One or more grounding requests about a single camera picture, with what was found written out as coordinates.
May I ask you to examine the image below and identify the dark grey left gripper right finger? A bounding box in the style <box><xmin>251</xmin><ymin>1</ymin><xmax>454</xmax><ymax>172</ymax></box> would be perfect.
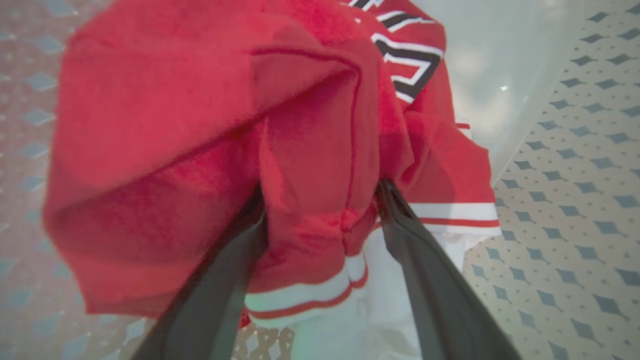
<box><xmin>376</xmin><ymin>178</ymin><xmax>524</xmax><ymax>360</ymax></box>

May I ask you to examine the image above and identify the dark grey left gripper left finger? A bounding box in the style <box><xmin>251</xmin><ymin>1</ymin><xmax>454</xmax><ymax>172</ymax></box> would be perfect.
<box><xmin>131</xmin><ymin>186</ymin><xmax>269</xmax><ymax>360</ymax></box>

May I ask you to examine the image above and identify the red basketball jersey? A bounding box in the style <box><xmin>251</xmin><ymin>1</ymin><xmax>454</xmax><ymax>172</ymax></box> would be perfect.
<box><xmin>42</xmin><ymin>0</ymin><xmax>503</xmax><ymax>332</ymax></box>

